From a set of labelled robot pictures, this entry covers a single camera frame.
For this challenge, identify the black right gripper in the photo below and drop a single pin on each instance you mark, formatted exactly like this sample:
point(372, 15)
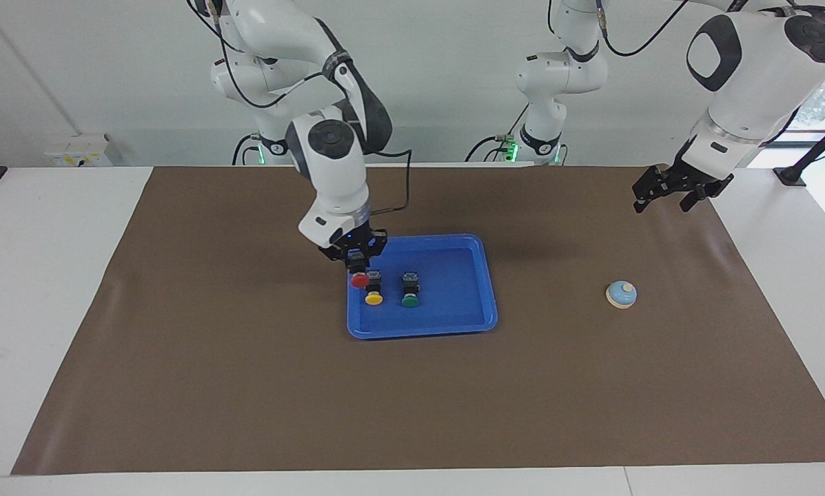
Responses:
point(353, 241)

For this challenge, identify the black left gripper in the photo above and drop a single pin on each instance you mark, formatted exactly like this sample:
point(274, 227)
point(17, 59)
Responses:
point(688, 182)

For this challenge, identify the red push button switch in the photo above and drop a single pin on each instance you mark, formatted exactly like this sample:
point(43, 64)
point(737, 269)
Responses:
point(359, 281)

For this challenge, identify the yellow push button switch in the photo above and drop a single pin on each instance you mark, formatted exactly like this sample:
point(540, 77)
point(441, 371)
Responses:
point(373, 299)

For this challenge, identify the green push button switch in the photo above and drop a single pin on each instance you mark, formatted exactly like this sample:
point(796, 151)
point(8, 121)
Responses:
point(410, 301)

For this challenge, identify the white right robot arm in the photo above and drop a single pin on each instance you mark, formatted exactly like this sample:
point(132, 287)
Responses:
point(333, 158)

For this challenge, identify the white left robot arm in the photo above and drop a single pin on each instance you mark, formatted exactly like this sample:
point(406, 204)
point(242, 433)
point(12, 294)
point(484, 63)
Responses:
point(750, 89)

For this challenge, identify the blue plastic tray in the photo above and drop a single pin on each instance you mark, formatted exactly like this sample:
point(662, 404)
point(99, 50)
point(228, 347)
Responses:
point(453, 296)

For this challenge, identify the brown table mat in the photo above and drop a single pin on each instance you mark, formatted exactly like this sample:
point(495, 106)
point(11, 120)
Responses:
point(412, 399)

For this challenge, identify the black angled stand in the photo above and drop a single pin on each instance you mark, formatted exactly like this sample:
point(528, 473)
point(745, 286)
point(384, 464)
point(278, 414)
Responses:
point(815, 148)

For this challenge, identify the white wall outlet box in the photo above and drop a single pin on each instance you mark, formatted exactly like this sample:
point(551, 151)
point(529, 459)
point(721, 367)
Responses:
point(74, 150)

